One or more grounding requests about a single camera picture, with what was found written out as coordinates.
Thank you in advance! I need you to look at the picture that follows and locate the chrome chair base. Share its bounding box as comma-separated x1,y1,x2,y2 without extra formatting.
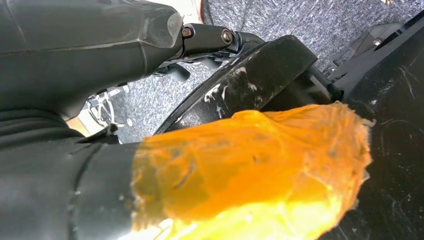
85,84,134,129

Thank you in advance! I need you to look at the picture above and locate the black scuffed round housing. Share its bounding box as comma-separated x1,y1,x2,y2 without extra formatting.
153,34,334,135

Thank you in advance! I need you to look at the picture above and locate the black scuffed flat panel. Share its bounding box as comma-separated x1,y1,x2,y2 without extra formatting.
317,9,424,240

